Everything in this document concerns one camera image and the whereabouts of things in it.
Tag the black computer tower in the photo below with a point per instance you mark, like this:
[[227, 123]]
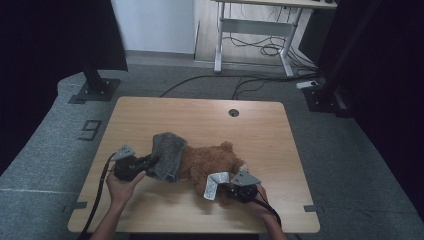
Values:
[[313, 36]]

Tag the person's left hand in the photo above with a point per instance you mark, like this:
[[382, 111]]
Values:
[[123, 190]]

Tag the white desk frame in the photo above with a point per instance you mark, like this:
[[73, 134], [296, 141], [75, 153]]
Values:
[[260, 26]]

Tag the brown teddy bear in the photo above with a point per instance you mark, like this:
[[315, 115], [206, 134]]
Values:
[[206, 163]]

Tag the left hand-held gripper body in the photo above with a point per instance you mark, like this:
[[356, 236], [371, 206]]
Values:
[[128, 165]]

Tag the grey knit doll sweater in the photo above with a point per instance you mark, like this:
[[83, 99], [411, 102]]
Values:
[[168, 156]]

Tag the white power strip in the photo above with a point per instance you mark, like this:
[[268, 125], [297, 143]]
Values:
[[307, 84]]

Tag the black metal stand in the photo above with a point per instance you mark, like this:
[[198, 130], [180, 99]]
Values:
[[328, 90], [96, 83]]

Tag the black curtain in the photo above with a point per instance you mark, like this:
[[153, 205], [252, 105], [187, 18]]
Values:
[[50, 50], [393, 83]]

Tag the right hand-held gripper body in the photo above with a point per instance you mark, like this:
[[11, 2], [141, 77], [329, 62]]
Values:
[[245, 185]]

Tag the person's right hand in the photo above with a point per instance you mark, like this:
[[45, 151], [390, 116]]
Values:
[[258, 205]]

